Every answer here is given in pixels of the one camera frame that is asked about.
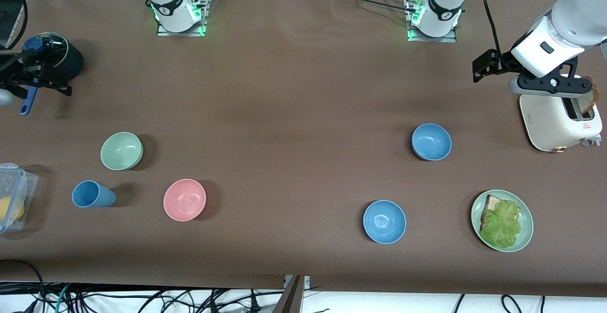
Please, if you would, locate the white bread slice with crust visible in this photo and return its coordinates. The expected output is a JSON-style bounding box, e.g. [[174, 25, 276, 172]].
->
[[480, 194, 511, 230]]

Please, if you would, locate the bread with lettuce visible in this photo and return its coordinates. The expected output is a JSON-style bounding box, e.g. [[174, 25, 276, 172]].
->
[[480, 200, 523, 250]]

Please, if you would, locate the brown table cover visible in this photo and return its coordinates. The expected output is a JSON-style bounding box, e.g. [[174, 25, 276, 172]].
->
[[0, 0, 607, 298]]

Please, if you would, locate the light green bowl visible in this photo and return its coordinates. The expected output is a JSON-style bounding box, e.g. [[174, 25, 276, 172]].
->
[[100, 132, 144, 171]]

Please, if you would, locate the black cup with shiny rim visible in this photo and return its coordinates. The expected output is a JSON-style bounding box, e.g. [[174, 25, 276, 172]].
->
[[21, 32, 85, 80]]

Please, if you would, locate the blue cup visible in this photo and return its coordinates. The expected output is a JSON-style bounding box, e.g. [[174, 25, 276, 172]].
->
[[72, 180, 117, 208]]

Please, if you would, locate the metal bracket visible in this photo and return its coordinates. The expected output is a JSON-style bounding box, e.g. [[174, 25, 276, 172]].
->
[[283, 275, 312, 289]]

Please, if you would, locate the cream white toaster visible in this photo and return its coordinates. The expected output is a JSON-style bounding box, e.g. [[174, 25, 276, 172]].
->
[[519, 74, 603, 153]]

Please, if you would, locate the yellow fruit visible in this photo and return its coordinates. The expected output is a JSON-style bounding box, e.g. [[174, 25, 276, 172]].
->
[[0, 196, 25, 223]]

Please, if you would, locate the dark brown bread slice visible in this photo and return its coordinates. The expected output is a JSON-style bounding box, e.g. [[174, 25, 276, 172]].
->
[[575, 76, 600, 115]]

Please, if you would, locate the clear plastic container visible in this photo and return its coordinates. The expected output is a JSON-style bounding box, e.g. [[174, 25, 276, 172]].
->
[[0, 163, 39, 234]]

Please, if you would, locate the blue bowl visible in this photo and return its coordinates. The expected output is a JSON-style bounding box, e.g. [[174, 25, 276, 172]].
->
[[411, 123, 452, 161], [363, 200, 407, 245]]

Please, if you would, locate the light green plate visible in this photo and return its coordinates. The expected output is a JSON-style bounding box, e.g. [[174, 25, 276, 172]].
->
[[471, 190, 534, 253]]

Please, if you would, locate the pink bowl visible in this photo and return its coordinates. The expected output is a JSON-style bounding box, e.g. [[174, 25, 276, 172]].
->
[[163, 178, 207, 222]]

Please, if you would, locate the brown beam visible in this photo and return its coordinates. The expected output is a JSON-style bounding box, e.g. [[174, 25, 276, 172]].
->
[[272, 275, 305, 313]]

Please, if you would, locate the teal cable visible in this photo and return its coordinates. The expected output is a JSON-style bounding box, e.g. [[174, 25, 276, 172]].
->
[[54, 282, 73, 313]]

